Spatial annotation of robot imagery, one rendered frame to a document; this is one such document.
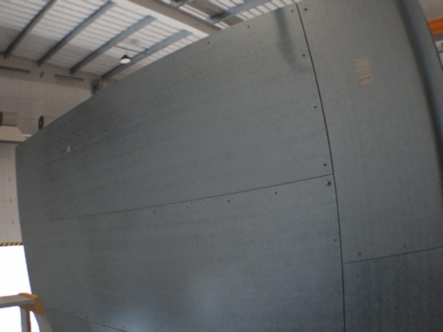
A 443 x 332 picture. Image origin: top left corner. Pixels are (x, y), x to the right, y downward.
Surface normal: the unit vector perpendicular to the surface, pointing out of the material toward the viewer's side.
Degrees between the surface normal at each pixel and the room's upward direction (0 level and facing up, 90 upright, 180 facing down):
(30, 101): 90
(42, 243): 90
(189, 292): 90
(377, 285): 90
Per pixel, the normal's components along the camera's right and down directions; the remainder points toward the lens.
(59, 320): -0.60, -0.04
